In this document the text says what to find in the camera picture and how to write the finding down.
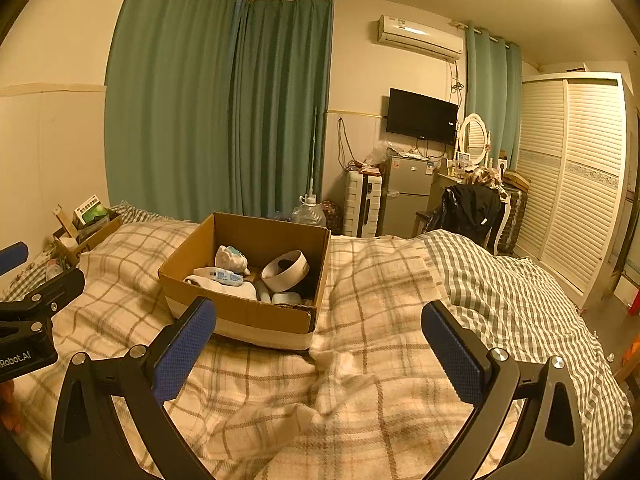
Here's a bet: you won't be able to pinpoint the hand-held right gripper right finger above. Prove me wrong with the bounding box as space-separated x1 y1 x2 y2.
421 301 586 480

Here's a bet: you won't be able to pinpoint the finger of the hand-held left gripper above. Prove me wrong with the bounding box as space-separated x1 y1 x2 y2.
0 266 87 336
0 241 29 277

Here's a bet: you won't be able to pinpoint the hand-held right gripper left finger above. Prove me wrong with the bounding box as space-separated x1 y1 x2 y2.
51 296 218 480

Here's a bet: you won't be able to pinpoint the white cloth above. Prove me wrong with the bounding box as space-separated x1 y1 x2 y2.
182 275 258 302

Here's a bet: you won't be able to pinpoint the blue white tube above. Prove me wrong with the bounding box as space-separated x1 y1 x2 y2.
192 267 244 286

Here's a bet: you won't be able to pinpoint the white rabbit toy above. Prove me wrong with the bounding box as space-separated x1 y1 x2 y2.
216 245 251 276

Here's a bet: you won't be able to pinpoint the white tape roll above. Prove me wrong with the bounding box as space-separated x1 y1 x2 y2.
260 249 309 293

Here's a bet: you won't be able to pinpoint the person's left hand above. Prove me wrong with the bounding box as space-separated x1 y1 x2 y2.
0 380 23 433

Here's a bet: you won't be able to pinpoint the small cardboard box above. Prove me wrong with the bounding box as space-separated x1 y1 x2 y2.
52 205 125 266

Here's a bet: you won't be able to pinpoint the green printed carton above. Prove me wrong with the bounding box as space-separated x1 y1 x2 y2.
74 195 110 228

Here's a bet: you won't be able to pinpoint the green checkered quilt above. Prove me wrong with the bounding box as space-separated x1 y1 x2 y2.
420 229 633 480

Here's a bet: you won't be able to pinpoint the green checkered pillow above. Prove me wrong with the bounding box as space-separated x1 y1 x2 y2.
109 202 171 226

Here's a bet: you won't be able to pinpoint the beige plaid blanket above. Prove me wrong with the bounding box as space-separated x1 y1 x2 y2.
15 220 526 480

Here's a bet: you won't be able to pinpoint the black jacket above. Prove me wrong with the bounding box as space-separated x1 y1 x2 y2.
429 184 503 246

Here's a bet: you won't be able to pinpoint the dark suitcase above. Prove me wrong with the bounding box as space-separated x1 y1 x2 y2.
497 183 530 255

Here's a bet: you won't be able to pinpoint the silver refrigerator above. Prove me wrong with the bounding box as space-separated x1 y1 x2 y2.
378 154 435 238

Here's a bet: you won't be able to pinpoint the white suitcase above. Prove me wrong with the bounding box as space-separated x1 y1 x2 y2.
342 170 385 238

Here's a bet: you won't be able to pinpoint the brown wooden chair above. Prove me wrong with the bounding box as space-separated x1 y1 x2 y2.
617 340 640 406

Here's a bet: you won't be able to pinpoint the blond fluffy item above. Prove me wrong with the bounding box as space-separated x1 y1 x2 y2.
464 167 501 191

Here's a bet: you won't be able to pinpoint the large clear water jug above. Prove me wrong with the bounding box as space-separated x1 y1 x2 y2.
291 195 327 233

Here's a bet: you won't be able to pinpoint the dark patterned bag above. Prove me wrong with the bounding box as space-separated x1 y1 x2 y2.
320 199 343 235

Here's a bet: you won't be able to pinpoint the white louvred wardrobe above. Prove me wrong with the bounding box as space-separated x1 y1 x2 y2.
515 72 628 308

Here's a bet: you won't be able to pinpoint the wide green curtain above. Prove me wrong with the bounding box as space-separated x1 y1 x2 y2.
104 0 240 221

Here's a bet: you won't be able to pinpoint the clear plastic bag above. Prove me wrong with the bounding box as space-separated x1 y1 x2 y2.
365 141 396 166

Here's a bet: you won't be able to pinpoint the white oval mirror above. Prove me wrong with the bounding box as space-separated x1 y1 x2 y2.
457 114 490 166

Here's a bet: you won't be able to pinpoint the thin grey pole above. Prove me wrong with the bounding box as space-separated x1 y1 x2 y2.
310 107 318 201

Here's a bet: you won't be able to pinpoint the narrow green curtain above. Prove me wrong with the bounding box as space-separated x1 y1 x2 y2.
230 0 334 236

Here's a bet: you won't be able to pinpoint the pale teal curtain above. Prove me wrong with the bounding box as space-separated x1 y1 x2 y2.
464 25 523 171

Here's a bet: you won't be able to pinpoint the white air conditioner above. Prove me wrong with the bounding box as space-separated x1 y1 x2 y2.
376 15 465 63

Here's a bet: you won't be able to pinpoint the hanging wall cables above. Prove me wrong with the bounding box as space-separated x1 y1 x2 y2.
336 117 353 171

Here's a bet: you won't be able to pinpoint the black wall television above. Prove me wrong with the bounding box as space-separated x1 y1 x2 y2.
386 88 459 142

